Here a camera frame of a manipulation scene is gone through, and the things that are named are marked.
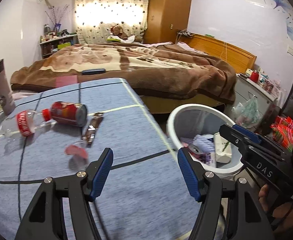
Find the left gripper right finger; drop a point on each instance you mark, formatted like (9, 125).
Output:
(245, 217)

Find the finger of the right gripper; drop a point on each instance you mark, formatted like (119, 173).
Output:
(240, 140)
(252, 136)

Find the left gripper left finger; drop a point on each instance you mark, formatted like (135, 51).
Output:
(44, 217)

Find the white paper bag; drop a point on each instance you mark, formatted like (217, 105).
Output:
(223, 151)

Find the white foam net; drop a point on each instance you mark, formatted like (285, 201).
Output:
(204, 142)

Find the red chips can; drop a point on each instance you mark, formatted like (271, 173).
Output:
(195, 151)
(68, 113)

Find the brown snack wrapper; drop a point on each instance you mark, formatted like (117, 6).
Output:
(91, 129)

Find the clear plastic cola bottle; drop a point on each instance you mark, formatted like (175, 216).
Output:
(24, 124)

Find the purple milk carton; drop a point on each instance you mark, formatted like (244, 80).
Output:
(208, 158)

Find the white trash bin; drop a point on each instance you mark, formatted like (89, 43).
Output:
(197, 126)

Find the person's right hand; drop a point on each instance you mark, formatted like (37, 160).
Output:
(283, 212)

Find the green printed plastic bag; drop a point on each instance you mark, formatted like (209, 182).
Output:
(247, 114)

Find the red green plaid cloth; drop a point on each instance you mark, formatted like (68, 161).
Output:
(282, 132)

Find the grey bedside cabinet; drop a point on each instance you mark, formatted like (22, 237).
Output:
(245, 89)

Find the red mug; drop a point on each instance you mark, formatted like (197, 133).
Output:
(254, 76)

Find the wooden headboard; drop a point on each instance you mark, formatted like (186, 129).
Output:
(238, 58)

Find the blue plaid tablecloth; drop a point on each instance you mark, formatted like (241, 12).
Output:
(144, 197)

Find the brown bed blanket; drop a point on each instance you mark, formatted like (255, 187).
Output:
(167, 71)

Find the pink notebook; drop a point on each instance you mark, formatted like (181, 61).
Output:
(62, 81)

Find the grey thermos bottle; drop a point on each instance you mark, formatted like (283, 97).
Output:
(6, 99)

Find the wooden wardrobe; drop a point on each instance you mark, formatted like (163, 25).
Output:
(165, 18)

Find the teddy bear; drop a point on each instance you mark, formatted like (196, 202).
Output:
(117, 30)

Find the cluttered white shelf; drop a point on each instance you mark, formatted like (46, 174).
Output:
(53, 41)

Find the dried branches in vase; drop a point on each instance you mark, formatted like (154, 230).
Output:
(55, 15)

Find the dotted window curtain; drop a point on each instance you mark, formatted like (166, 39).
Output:
(95, 18)

